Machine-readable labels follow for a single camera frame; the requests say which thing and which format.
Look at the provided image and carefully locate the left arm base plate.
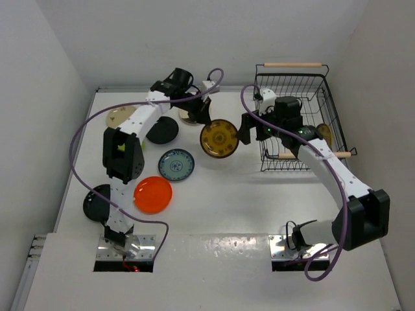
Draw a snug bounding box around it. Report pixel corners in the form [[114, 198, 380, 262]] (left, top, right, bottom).
[[95, 235, 156, 261]]

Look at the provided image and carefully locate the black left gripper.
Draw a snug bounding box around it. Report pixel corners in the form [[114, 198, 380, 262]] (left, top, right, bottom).
[[174, 90, 211, 125]]

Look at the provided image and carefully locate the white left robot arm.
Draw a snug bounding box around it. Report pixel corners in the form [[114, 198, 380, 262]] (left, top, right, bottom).
[[102, 68, 220, 248]]

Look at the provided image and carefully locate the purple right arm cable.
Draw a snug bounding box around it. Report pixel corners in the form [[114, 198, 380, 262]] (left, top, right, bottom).
[[240, 84, 350, 282]]

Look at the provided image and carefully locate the cream plate left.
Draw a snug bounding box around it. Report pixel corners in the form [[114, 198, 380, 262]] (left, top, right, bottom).
[[106, 106, 136, 129]]

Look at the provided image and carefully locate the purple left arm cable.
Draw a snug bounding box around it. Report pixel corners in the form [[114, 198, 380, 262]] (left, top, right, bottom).
[[68, 67, 224, 260]]

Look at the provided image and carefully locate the black wire dish rack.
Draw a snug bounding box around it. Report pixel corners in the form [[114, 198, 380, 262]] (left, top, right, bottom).
[[254, 64, 357, 172]]

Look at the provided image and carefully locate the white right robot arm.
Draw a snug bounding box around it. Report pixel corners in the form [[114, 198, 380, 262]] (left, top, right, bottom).
[[238, 89, 390, 251]]

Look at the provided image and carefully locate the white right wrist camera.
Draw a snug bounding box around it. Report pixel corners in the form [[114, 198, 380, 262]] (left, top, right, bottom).
[[254, 88, 277, 116]]

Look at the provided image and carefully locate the blue floral plate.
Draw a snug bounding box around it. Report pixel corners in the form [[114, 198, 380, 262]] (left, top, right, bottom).
[[158, 148, 195, 182]]

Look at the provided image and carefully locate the orange plate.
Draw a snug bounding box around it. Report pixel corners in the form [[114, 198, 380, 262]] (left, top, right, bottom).
[[133, 176, 173, 214]]

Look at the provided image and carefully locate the green plate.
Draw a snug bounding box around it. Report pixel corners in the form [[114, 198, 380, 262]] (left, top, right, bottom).
[[117, 141, 145, 152]]

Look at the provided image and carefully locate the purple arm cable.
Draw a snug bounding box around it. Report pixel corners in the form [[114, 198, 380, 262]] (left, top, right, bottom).
[[240, 84, 350, 282], [68, 67, 224, 260]]

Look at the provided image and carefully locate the glossy black plate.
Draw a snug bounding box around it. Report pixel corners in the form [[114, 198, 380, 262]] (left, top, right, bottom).
[[146, 117, 179, 144]]

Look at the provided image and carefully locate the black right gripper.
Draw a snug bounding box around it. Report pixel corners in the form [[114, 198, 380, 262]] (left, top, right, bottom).
[[237, 104, 285, 144]]

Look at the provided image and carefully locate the cream plate with black mark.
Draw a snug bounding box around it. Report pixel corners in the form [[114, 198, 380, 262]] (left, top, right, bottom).
[[178, 108, 212, 126]]

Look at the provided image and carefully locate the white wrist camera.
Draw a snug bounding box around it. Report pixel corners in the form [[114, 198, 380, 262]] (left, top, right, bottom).
[[200, 80, 220, 96], [254, 88, 277, 116]]

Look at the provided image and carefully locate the yellow patterned plate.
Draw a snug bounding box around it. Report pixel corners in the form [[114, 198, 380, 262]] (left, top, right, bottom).
[[199, 119, 239, 159], [316, 123, 333, 148]]

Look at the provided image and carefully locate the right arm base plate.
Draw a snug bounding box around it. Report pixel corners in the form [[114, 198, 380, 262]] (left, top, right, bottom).
[[268, 234, 327, 262]]

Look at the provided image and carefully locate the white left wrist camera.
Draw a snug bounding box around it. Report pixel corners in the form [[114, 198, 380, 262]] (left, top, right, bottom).
[[200, 80, 220, 96]]

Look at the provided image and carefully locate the matte black plate near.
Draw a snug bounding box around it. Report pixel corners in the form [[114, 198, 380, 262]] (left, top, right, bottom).
[[83, 184, 110, 225]]

